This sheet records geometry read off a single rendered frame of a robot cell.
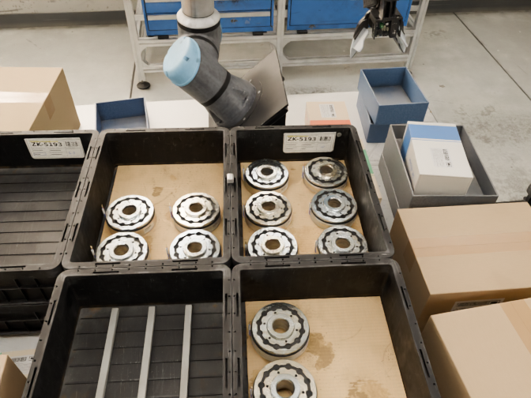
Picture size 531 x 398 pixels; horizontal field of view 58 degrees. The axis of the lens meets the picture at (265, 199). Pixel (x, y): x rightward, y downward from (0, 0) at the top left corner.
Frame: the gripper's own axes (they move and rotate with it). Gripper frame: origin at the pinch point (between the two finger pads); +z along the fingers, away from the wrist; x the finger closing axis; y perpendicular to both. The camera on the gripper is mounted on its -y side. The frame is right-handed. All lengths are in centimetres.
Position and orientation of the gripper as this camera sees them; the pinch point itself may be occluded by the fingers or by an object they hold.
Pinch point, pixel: (376, 54)
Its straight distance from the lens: 144.5
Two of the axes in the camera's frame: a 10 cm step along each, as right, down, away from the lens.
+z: 0.7, 6.9, 7.2
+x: 9.9, -1.2, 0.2
